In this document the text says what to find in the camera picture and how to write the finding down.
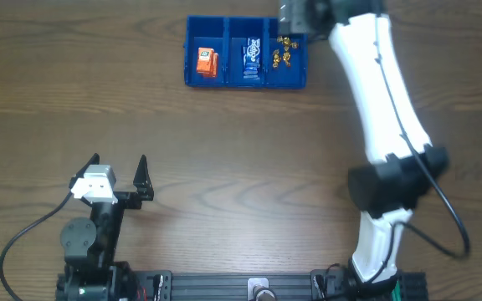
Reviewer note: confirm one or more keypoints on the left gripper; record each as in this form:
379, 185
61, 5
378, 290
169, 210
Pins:
128, 200

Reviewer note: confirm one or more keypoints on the orange candy box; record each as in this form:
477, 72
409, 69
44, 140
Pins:
214, 67
204, 60

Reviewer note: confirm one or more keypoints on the blue candy pack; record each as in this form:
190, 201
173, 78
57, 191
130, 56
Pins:
253, 50
251, 74

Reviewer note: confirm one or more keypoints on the gold candy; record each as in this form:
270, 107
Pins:
276, 59
287, 59
285, 41

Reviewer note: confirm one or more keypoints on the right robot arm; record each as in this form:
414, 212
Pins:
375, 92

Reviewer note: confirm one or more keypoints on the blue tray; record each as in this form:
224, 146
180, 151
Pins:
211, 29

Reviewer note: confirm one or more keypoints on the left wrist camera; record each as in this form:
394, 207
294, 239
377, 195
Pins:
95, 184

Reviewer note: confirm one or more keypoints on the mounting rail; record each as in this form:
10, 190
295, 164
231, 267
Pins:
207, 286

